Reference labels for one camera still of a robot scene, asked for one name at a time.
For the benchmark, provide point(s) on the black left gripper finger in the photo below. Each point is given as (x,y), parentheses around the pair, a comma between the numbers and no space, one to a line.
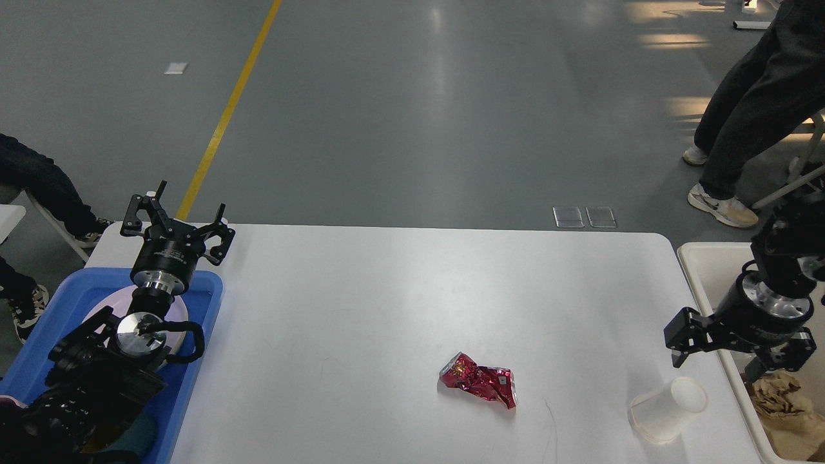
(146,218)
(217,229)

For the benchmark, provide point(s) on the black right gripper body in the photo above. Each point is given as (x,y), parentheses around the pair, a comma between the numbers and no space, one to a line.
(752,315)

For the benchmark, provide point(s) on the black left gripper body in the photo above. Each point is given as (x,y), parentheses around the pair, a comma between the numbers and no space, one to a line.
(167,264)

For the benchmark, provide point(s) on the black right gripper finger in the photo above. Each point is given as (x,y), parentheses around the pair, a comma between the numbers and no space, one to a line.
(689,332)
(790,356)

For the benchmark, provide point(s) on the brown paper ball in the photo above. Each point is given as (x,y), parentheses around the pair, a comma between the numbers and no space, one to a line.
(778,397)

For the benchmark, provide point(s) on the pink plate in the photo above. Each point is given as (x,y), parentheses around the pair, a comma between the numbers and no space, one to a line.
(120,301)

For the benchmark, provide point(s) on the white paper cup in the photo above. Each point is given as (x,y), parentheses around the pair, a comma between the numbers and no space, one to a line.
(661,415)

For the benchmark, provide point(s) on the red foil wrapper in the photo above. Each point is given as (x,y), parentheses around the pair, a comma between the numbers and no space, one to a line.
(494,384)

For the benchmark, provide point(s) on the brown paper bag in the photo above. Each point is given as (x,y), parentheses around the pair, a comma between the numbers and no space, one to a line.
(796,437)

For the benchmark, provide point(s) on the dark green cup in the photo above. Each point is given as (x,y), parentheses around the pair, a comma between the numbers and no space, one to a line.
(139,438)

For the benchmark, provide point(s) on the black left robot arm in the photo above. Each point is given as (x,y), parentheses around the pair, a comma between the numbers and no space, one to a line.
(106,371)

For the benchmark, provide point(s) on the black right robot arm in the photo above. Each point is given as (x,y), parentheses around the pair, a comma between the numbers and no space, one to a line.
(788,251)

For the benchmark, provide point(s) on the white plastic bin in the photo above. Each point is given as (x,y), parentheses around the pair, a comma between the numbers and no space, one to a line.
(711,268)

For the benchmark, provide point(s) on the blue plastic tray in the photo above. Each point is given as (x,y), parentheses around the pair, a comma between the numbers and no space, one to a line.
(74,300)

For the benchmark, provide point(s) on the white office chair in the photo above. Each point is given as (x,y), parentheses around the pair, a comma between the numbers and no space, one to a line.
(795,180)

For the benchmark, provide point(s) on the right clear floor plate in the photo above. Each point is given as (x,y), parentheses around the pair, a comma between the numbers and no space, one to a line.
(601,217)

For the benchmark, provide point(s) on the clear floor plate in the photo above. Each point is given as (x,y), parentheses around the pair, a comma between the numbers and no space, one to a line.
(601,217)
(568,217)

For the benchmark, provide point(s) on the left clear floor plate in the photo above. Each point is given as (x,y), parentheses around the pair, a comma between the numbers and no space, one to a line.
(568,217)

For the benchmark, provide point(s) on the pink cup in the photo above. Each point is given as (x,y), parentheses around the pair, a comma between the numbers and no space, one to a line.
(8,403)

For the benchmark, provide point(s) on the standing person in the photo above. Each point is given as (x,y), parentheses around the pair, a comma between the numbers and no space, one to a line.
(775,87)

